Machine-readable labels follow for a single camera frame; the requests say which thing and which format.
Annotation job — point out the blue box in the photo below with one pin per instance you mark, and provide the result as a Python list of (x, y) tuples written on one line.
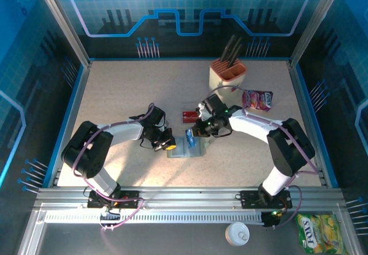
[(189, 140)]

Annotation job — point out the green card holder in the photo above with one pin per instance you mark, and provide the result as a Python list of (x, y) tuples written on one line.
[(181, 152)]

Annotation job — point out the red box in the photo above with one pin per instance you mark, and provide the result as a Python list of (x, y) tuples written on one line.
[(188, 117)]

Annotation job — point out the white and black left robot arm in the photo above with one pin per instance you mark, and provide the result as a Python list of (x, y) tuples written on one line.
[(126, 131)]

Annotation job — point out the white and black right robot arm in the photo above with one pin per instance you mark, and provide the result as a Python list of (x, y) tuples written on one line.
[(250, 125)]

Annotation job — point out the pink candy bag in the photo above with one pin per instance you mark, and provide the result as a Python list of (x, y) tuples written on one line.
[(257, 99)]

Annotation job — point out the aluminium front beam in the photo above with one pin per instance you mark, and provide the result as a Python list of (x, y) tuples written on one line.
[(187, 197)]

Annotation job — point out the silver tin can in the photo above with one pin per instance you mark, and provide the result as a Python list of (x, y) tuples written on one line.
[(237, 233)]

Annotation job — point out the black controller box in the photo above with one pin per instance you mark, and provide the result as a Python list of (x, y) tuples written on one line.
[(270, 220)]

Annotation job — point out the yellow green candy bag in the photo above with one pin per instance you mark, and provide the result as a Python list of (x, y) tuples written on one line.
[(319, 235)]

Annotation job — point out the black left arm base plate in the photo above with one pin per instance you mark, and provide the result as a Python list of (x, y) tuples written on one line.
[(129, 200)]

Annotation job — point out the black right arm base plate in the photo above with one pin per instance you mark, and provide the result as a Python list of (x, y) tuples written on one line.
[(248, 198)]

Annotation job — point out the aluminium side rail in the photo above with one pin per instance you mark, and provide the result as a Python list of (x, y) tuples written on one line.
[(82, 79), (295, 79)]

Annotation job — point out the aluminium corner post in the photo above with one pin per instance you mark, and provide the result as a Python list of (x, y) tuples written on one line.
[(316, 22), (63, 22)]

